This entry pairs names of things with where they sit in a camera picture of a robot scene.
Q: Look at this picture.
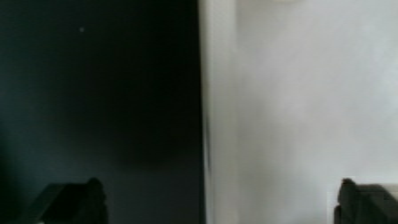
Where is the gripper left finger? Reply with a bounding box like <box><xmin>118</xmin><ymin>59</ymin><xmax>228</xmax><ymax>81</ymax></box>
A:
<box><xmin>17</xmin><ymin>178</ymin><xmax>109</xmax><ymax>224</ymax></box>

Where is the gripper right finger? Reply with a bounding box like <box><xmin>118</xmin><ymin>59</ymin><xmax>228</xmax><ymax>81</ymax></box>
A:
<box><xmin>335</xmin><ymin>178</ymin><xmax>398</xmax><ymax>224</ymax></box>

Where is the white square table top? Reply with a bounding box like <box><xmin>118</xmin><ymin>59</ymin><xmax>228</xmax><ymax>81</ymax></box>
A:
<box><xmin>200</xmin><ymin>0</ymin><xmax>398</xmax><ymax>224</ymax></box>

